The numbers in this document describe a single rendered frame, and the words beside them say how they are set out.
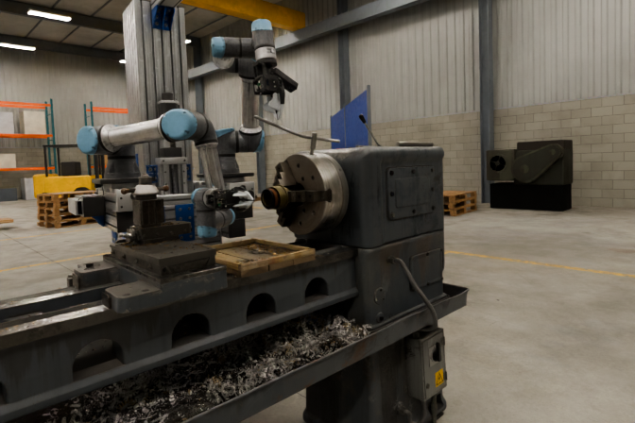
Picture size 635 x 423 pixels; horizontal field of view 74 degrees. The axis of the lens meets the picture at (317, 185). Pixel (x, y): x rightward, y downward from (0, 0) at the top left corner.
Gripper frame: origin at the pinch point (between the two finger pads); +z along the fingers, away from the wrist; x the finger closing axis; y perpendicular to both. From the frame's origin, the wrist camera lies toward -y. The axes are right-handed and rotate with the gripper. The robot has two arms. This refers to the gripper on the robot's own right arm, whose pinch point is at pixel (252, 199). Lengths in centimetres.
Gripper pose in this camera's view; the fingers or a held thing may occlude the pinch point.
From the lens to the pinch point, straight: 147.2
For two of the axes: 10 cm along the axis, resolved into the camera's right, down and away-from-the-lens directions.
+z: 6.8, 0.2, -7.4
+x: -0.4, -10.0, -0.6
